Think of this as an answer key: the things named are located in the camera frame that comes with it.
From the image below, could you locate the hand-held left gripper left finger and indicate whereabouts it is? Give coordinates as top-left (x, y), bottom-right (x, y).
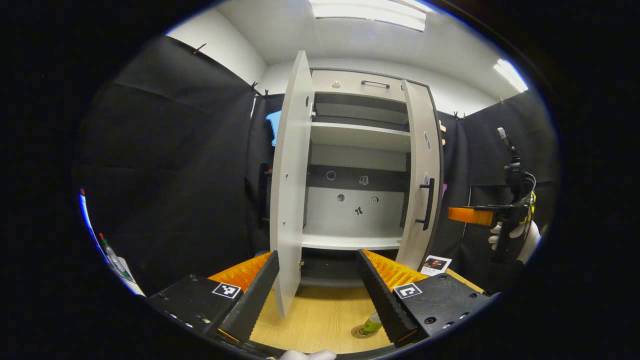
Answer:
top-left (145, 250), bottom-right (281, 346)

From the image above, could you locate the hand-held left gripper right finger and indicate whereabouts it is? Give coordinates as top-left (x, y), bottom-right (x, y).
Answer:
top-left (356, 248), bottom-right (501, 348)

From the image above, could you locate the clear bottle with green label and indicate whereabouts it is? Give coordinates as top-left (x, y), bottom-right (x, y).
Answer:
top-left (359, 312), bottom-right (383, 337)

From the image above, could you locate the grey cabinet door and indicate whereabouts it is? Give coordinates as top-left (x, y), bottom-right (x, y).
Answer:
top-left (395, 80), bottom-right (443, 271)
top-left (269, 50), bottom-right (316, 319)

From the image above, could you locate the grey cabinet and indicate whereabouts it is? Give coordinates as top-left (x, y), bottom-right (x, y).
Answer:
top-left (300, 67), bottom-right (446, 288)

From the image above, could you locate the grey cabinet drawer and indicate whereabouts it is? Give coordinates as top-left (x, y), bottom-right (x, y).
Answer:
top-left (311, 70), bottom-right (407, 103)

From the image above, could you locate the white photo cover book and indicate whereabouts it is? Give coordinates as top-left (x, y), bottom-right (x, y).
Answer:
top-left (420, 255), bottom-right (452, 277)

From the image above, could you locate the small ceiling light panel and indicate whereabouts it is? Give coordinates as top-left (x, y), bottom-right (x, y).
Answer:
top-left (493, 59), bottom-right (529, 93)

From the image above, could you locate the white blue-edged board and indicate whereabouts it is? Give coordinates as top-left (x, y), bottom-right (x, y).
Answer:
top-left (78, 188), bottom-right (146, 297)

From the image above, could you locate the red capped pen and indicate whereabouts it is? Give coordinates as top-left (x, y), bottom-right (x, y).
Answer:
top-left (98, 232), bottom-right (133, 281)

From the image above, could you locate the large ceiling light panel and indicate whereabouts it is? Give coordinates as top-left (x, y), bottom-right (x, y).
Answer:
top-left (309, 0), bottom-right (427, 32)

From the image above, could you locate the black door handle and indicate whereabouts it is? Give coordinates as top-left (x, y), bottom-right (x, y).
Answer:
top-left (416, 177), bottom-right (436, 232)

